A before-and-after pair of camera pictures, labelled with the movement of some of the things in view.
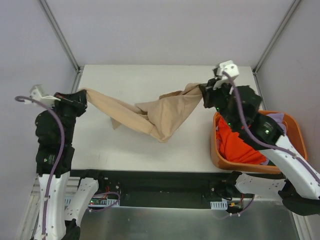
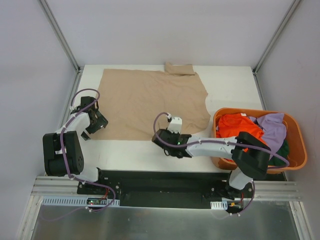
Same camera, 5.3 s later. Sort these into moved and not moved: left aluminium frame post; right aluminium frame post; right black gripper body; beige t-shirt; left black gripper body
Moved: right black gripper body; beige t-shirt; left black gripper body
Not moved: left aluminium frame post; right aluminium frame post
